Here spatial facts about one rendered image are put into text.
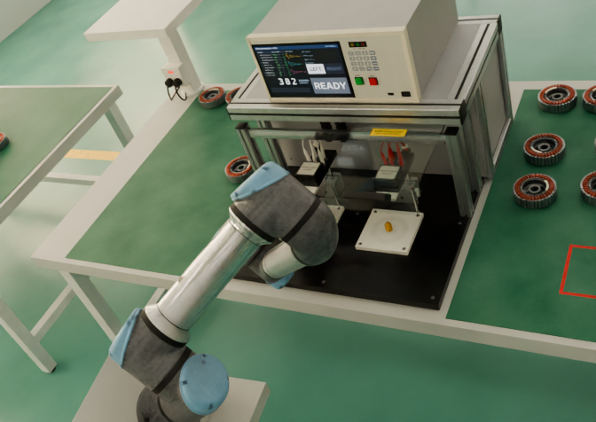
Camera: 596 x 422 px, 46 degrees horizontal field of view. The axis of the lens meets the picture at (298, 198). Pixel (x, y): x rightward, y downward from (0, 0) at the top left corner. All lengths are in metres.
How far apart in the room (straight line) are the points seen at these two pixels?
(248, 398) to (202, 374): 0.27
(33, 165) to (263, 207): 1.77
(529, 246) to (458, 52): 0.54
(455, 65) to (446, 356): 1.14
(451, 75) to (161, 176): 1.16
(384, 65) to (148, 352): 0.86
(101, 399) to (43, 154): 1.59
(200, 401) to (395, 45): 0.91
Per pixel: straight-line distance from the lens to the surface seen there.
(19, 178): 3.00
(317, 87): 1.86
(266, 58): 1.88
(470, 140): 1.89
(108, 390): 1.68
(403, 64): 1.73
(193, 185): 2.43
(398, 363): 2.62
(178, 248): 2.21
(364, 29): 1.72
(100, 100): 3.25
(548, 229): 1.91
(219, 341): 2.93
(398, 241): 1.90
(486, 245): 1.89
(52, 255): 2.49
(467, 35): 2.01
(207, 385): 1.51
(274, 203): 1.39
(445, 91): 1.80
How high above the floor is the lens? 2.11
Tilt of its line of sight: 38 degrees down
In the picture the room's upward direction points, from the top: 21 degrees counter-clockwise
